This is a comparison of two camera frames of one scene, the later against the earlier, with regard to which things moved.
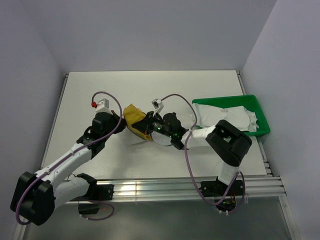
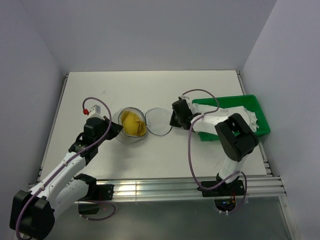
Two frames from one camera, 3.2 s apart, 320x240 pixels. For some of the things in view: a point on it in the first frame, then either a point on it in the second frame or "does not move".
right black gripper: [142, 124] → [173, 121]
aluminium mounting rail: [265, 185] does not move
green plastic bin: [250, 101] does not move
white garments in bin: [207, 115] does not move
